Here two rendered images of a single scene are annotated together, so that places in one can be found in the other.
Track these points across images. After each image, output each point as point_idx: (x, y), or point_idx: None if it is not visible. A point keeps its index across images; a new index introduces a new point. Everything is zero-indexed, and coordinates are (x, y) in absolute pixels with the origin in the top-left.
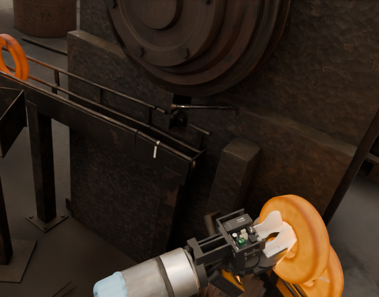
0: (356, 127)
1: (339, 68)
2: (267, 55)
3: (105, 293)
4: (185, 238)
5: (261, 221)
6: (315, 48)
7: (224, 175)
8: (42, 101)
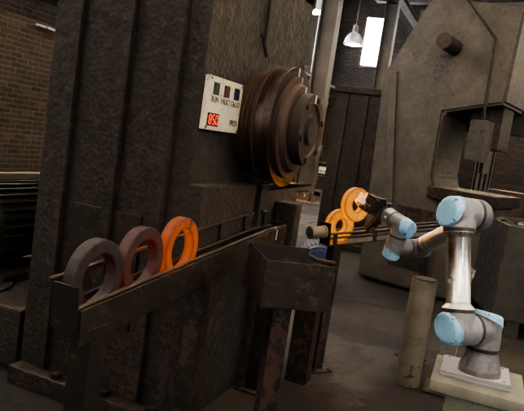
0: None
1: None
2: None
3: (411, 221)
4: (251, 312)
5: (346, 208)
6: None
7: (297, 220)
8: (221, 260)
